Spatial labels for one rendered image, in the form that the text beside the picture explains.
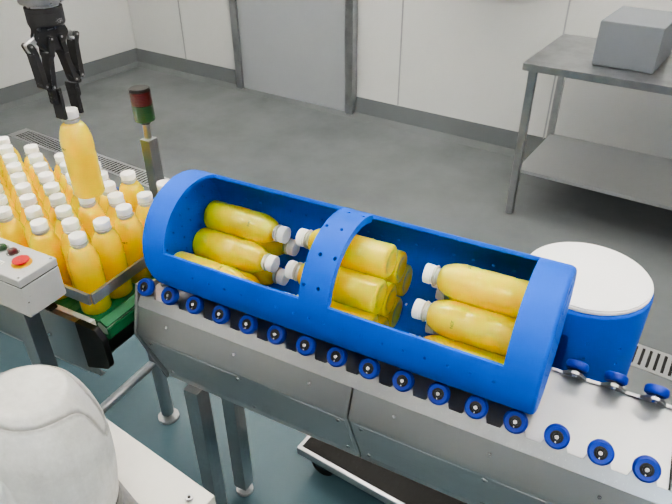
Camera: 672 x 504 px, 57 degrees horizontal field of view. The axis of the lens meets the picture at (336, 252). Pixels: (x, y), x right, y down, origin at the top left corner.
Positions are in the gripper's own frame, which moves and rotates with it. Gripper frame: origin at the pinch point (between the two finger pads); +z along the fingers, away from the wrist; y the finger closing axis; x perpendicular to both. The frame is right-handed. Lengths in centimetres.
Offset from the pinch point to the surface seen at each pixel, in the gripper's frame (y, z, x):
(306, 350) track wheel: -6, 42, -64
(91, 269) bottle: -12.3, 35.1, -9.6
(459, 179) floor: 272, 138, -15
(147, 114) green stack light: 39.8, 19.6, 17.0
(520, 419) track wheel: -5, 41, -109
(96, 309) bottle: -13.4, 46.5, -9.0
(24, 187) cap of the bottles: -0.6, 27.1, 24.2
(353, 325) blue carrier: -9, 29, -76
